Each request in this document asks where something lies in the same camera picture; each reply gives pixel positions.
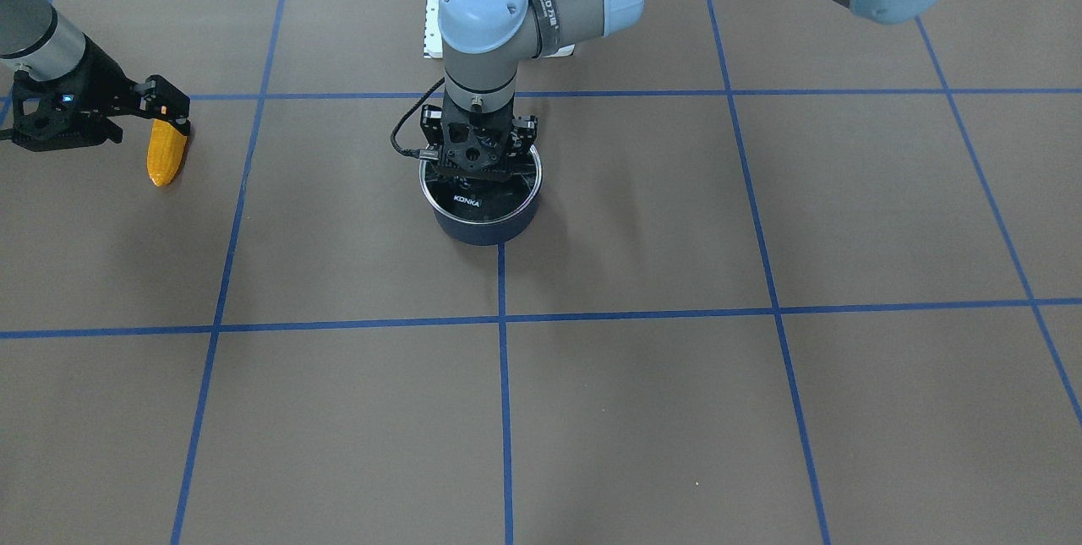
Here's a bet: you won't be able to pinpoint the yellow corn cob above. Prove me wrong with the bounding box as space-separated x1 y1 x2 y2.
146 120 189 188

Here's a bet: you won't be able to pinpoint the black braided cable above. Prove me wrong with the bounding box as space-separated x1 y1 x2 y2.
390 76 447 162

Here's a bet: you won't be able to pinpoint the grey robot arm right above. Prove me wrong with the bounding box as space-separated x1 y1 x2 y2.
1 0 192 157

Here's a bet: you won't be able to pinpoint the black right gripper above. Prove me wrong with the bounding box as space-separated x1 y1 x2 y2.
11 46 192 152

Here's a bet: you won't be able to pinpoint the dark blue pot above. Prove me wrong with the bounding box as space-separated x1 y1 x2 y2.
418 147 544 245

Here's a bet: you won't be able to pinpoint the glass pot lid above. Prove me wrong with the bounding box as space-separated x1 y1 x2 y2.
418 147 544 226

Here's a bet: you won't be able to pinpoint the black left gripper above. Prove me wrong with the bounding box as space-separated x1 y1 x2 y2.
421 101 538 183

